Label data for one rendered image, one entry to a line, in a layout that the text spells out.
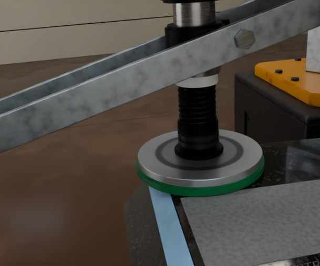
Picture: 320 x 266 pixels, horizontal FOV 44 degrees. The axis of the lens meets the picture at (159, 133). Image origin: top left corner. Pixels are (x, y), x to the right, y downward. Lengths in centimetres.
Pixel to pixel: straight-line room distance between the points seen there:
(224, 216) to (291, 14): 30
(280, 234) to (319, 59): 103
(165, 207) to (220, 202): 9
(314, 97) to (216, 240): 82
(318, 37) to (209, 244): 108
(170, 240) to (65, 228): 155
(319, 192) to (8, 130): 45
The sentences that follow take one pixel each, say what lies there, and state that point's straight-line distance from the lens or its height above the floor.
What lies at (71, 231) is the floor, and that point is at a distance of 206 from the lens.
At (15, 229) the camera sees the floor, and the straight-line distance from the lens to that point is 218.
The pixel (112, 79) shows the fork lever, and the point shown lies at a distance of 57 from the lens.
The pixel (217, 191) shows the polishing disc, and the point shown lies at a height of 83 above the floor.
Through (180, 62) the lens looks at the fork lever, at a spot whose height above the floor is 102.
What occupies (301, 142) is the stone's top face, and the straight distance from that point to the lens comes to 80.
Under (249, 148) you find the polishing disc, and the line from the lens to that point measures 70.
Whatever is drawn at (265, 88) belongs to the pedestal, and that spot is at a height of 74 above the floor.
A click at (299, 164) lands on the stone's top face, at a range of 71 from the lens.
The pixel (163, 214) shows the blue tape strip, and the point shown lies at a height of 80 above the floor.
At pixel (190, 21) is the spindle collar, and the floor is 107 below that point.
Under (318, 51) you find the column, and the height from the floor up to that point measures 86.
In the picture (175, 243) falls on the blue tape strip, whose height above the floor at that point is 80.
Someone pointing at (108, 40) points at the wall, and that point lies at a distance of 660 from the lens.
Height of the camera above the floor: 114
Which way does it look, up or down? 22 degrees down
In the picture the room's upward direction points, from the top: 4 degrees counter-clockwise
